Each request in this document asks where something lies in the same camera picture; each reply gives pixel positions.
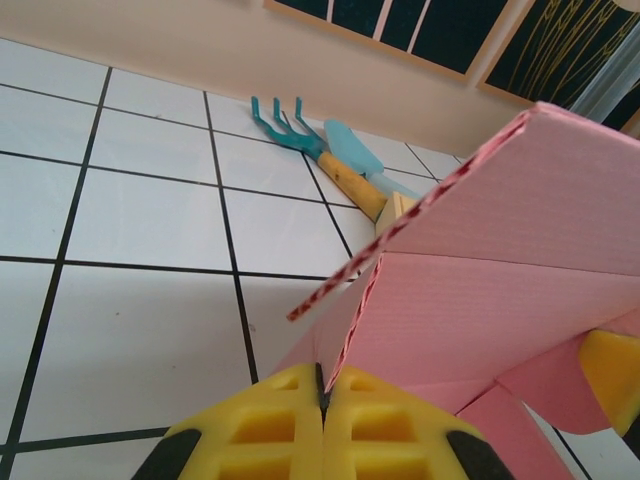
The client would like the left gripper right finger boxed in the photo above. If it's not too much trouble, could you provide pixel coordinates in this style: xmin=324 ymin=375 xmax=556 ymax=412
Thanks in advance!
xmin=322 ymin=364 xmax=512 ymax=480

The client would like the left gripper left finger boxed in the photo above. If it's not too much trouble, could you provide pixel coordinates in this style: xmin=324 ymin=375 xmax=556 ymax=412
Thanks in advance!
xmin=130 ymin=361 xmax=327 ymax=480

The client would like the pink paper box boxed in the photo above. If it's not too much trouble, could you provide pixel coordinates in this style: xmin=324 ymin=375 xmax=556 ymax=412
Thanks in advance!
xmin=273 ymin=99 xmax=640 ymax=480

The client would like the light blue trowel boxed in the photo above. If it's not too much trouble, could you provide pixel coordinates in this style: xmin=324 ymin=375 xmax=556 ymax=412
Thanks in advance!
xmin=322 ymin=118 xmax=421 ymax=201

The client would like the teal rake with wooden handle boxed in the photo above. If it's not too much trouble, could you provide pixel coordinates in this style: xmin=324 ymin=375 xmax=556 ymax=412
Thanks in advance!
xmin=249 ymin=96 xmax=389 ymax=224

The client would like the aluminium corner post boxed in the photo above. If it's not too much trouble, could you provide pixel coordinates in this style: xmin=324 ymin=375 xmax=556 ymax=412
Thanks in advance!
xmin=569 ymin=9 xmax=640 ymax=136

